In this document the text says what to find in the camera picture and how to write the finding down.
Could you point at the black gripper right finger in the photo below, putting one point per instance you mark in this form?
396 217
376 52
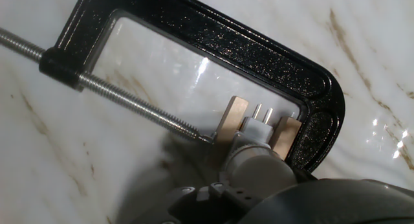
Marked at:
304 176

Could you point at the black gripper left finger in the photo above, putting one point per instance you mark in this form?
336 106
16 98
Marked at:
200 204

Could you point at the marble pattern sheet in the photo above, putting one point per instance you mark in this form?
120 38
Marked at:
81 159

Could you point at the black metal C-clamp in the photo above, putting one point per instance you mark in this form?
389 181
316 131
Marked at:
226 46

